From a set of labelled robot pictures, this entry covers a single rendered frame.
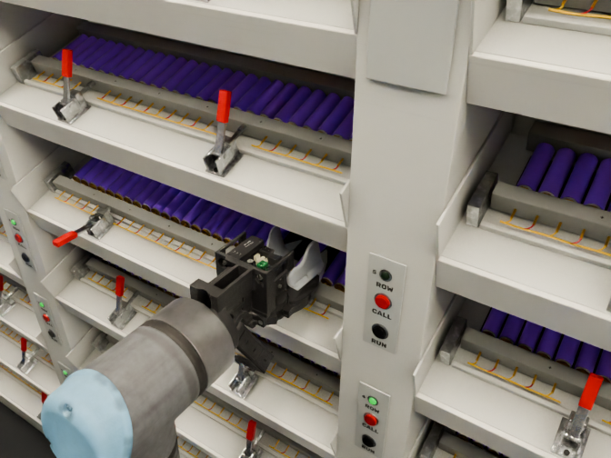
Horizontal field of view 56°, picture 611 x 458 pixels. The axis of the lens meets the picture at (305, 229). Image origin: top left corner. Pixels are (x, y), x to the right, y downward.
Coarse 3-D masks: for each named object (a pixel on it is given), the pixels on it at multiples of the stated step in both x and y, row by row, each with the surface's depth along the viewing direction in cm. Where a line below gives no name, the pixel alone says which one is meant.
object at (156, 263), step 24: (48, 168) 97; (72, 168) 99; (24, 192) 94; (48, 192) 98; (48, 216) 94; (72, 216) 93; (72, 240) 94; (96, 240) 89; (120, 240) 88; (144, 240) 87; (120, 264) 89; (144, 264) 84; (168, 264) 83; (192, 264) 82; (168, 288) 85; (264, 336) 77; (288, 336) 72; (312, 336) 71; (336, 336) 65; (312, 360) 74; (336, 360) 69
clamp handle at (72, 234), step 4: (92, 220) 87; (88, 224) 88; (92, 224) 88; (80, 228) 87; (84, 228) 87; (88, 228) 87; (68, 232) 85; (72, 232) 85; (76, 232) 86; (80, 232) 86; (60, 236) 84; (64, 236) 84; (68, 236) 84; (72, 236) 85; (76, 236) 86; (56, 240) 84; (60, 240) 84; (64, 240) 84; (68, 240) 84; (56, 244) 83; (60, 244) 83
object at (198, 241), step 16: (64, 176) 96; (64, 192) 95; (80, 192) 93; (96, 192) 92; (80, 208) 93; (112, 208) 90; (128, 208) 88; (144, 224) 87; (160, 224) 85; (176, 224) 84; (176, 240) 85; (192, 240) 82; (208, 240) 81; (288, 272) 75; (320, 288) 73; (336, 304) 71
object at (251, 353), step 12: (240, 324) 62; (240, 336) 63; (252, 336) 65; (240, 348) 63; (252, 348) 65; (264, 348) 68; (240, 360) 69; (252, 360) 66; (264, 360) 69; (264, 372) 69
